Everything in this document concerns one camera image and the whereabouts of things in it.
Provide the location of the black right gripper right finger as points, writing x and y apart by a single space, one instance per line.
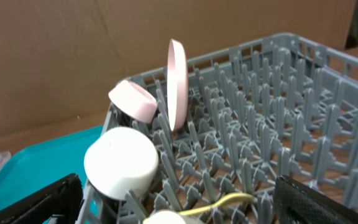
295 202

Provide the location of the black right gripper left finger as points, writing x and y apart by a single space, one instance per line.
59 202

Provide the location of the yellow plastic spoon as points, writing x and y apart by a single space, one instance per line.
222 202

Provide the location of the white bowl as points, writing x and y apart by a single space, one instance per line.
122 159

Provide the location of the pink bowl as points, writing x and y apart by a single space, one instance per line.
134 101

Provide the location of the pink plate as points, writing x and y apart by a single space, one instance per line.
177 85

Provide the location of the cream plastic cup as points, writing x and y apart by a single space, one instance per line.
170 217

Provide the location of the grey dishwasher rack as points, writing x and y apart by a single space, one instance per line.
281 105

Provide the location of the teal serving tray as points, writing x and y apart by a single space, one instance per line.
38 166

